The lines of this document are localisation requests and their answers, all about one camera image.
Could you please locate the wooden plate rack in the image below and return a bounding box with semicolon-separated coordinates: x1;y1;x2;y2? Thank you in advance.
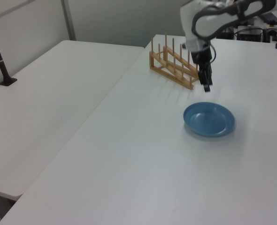
149;32;200;90

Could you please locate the black computer keyboard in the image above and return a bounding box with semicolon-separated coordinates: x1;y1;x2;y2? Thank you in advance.
260;12;277;25

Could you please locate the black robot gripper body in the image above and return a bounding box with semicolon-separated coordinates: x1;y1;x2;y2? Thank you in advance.
185;38;212;66

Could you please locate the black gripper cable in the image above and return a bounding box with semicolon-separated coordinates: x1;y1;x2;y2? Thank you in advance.
209;44;217;63

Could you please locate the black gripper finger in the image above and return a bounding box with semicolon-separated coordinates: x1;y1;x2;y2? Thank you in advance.
205;61;214;86
198;67;211;93

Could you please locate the blue round plate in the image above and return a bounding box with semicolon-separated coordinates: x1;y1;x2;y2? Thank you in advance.
183;101;236;138

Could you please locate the black electronics box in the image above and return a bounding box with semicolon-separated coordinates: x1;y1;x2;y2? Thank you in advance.
236;27;264;42

